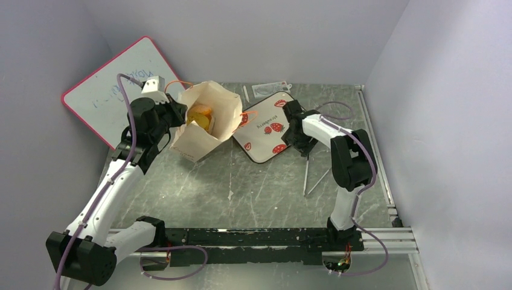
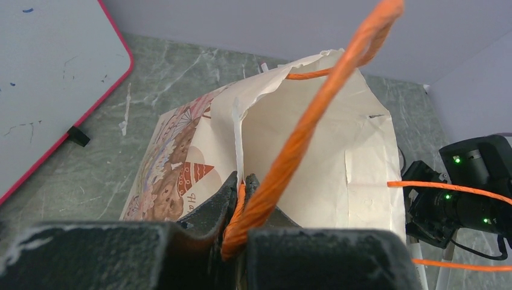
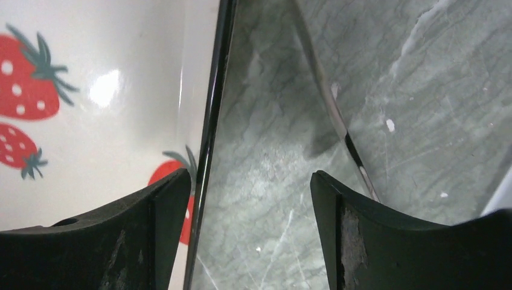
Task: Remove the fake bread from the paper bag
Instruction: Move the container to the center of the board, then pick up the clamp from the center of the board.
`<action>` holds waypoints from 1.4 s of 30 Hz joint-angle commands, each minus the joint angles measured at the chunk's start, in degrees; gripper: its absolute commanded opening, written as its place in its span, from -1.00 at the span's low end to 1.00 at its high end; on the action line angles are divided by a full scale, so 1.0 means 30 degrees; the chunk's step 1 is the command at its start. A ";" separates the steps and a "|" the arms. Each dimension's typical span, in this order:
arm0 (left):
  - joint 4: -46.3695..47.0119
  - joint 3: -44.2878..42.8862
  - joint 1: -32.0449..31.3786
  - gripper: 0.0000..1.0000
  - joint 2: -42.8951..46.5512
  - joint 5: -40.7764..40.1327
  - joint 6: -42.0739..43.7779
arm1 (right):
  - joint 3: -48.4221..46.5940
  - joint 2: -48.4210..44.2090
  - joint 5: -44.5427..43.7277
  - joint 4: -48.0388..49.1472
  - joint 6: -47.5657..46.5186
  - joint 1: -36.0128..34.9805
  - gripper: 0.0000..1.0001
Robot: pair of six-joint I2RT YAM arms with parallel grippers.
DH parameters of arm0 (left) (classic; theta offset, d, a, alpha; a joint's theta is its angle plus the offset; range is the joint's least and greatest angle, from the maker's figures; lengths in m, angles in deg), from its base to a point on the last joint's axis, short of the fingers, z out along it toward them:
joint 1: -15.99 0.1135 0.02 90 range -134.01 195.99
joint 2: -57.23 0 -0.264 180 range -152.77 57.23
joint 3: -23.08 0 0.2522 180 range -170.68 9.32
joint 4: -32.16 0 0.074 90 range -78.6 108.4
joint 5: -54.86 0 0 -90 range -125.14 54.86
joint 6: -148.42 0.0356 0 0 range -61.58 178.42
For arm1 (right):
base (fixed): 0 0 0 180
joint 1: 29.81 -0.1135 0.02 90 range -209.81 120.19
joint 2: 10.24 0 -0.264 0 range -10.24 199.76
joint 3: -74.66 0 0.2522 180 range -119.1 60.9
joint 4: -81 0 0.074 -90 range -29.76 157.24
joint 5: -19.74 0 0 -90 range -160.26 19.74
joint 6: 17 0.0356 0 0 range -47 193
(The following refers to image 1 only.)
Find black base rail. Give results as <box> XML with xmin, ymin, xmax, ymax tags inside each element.
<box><xmin>166</xmin><ymin>227</ymin><xmax>364</xmax><ymax>266</ymax></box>

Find orange fake bread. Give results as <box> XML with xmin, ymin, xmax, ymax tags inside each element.
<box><xmin>188</xmin><ymin>104</ymin><xmax>213</xmax><ymax>117</ymax></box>

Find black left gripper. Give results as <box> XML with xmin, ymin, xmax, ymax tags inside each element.
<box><xmin>151</xmin><ymin>93</ymin><xmax>187</xmax><ymax>143</ymax></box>

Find clear plastic package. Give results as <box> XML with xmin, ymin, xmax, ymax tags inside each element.
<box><xmin>252</xmin><ymin>81</ymin><xmax>292</xmax><ymax>98</ymax></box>

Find white paper bag orange handles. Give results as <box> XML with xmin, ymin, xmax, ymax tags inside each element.
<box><xmin>170</xmin><ymin>81</ymin><xmax>258</xmax><ymax>162</ymax></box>

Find metal tongs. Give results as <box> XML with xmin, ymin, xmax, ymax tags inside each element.
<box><xmin>302</xmin><ymin>155</ymin><xmax>331</xmax><ymax>197</ymax></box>

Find strawberry pattern tray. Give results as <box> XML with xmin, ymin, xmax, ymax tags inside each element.
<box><xmin>233</xmin><ymin>91</ymin><xmax>294</xmax><ymax>164</ymax></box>

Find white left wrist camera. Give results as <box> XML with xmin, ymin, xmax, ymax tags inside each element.
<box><xmin>141</xmin><ymin>76</ymin><xmax>168</xmax><ymax>104</ymax></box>

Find aluminium frame rail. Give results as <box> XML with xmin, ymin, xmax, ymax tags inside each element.
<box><xmin>355</xmin><ymin>85</ymin><xmax>419</xmax><ymax>256</ymax></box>

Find white pen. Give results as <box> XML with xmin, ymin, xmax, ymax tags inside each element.
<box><xmin>243</xmin><ymin>85</ymin><xmax>250</xmax><ymax>103</ymax></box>

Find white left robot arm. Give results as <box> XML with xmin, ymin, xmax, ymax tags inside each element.
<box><xmin>46</xmin><ymin>97</ymin><xmax>188</xmax><ymax>289</ymax></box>

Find pink framed whiteboard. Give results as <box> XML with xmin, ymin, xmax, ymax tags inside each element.
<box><xmin>61</xmin><ymin>36</ymin><xmax>185</xmax><ymax>149</ymax></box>

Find yellow fake bread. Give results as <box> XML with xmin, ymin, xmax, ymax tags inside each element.
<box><xmin>187</xmin><ymin>114</ymin><xmax>211</xmax><ymax>131</ymax></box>

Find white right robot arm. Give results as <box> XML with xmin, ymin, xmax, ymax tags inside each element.
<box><xmin>281</xmin><ymin>100</ymin><xmax>377</xmax><ymax>250</ymax></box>

